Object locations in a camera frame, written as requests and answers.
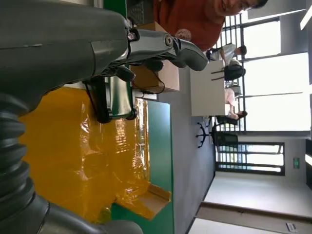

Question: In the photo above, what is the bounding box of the yellow taped tray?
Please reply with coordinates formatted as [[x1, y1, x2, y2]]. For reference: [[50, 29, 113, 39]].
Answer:
[[18, 86, 172, 224]]

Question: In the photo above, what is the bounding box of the brown cardboard box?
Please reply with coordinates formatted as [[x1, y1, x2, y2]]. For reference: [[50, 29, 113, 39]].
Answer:
[[130, 21, 181, 95]]

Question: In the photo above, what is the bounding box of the green table mat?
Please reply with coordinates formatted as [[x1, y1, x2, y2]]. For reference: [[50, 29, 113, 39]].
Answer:
[[111, 100, 175, 234]]

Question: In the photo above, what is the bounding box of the white background table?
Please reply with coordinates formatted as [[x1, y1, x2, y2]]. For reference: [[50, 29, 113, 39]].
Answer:
[[190, 59, 227, 117]]

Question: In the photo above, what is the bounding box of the background person at table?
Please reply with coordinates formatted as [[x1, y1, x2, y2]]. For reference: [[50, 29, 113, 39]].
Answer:
[[206, 43, 247, 67], [224, 88, 248, 120]]

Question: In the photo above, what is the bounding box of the black office chair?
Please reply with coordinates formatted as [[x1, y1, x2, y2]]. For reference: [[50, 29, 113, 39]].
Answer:
[[196, 116, 239, 150]]

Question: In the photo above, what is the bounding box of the black framed glass door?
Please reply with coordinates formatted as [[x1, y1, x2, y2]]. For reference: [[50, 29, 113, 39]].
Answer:
[[215, 141, 286, 177]]

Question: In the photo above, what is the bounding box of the large barred window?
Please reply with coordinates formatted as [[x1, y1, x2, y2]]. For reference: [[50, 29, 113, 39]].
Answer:
[[212, 13, 312, 134]]

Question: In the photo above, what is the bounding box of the thin black cable at box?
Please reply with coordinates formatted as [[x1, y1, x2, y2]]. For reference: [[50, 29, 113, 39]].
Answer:
[[132, 71, 165, 96]]

